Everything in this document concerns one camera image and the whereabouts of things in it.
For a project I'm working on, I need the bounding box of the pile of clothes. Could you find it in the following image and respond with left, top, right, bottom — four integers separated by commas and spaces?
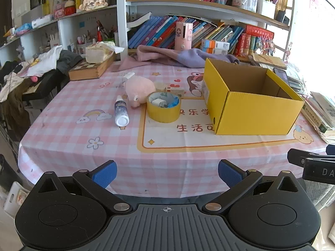
0, 46, 84, 142

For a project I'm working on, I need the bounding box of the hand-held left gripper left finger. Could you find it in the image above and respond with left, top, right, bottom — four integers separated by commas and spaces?
31, 160, 133, 216

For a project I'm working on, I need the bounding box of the red boxed book set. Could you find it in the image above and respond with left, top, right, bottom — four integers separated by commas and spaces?
234, 25, 275, 57

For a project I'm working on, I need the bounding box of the white plastic board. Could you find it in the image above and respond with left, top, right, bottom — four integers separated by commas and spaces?
4, 182, 30, 219

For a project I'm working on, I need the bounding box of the black box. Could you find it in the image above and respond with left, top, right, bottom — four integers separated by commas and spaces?
276, 10, 290, 25

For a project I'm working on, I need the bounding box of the row of colourful books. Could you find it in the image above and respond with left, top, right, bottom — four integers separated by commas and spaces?
128, 15, 245, 50

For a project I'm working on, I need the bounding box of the yellow tape roll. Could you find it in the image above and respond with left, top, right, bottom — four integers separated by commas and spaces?
146, 91, 182, 124

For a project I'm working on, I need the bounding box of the grey fuzzy fabric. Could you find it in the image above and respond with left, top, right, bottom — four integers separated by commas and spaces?
305, 179, 335, 215

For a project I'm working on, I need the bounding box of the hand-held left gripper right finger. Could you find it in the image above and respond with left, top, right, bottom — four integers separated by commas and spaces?
204, 159, 307, 215

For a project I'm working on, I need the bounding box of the tan notebook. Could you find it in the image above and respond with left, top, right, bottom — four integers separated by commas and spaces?
252, 53, 288, 70

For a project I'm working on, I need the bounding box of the pink plush pig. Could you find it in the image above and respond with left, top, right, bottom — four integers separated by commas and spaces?
123, 75, 157, 109

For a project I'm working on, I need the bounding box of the white pen cup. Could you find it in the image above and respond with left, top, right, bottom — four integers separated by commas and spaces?
77, 34, 95, 55

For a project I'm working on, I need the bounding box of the orange blue white box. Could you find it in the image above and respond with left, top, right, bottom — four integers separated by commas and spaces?
203, 47, 229, 55
201, 39, 230, 50

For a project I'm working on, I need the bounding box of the stack of books and papers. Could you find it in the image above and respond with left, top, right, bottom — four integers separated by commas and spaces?
285, 63, 335, 144

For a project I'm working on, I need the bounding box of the small beige box red print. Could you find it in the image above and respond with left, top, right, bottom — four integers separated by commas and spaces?
165, 84, 185, 98

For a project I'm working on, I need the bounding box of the white storage container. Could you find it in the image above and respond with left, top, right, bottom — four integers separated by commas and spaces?
256, 0, 276, 19

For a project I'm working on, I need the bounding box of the white bookshelf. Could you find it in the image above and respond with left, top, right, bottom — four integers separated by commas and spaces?
0, 0, 296, 67

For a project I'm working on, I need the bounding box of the cream tissue pack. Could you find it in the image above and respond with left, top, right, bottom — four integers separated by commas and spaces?
85, 41, 125, 64

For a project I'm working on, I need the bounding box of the white spray bottle dark label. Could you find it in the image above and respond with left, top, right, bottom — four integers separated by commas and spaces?
114, 95, 130, 127

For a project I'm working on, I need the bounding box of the black smartphone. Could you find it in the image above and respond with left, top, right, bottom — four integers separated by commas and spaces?
273, 67, 290, 86

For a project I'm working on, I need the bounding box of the yellow cardboard box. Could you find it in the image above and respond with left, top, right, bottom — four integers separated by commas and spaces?
201, 58, 305, 136

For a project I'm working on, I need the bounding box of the wooden box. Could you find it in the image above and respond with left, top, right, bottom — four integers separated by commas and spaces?
68, 54, 117, 81

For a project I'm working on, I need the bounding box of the blue plastic packet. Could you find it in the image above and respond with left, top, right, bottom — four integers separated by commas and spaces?
164, 95, 180, 108

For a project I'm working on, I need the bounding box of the pink and purple cloth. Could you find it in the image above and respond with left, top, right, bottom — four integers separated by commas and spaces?
108, 45, 240, 72

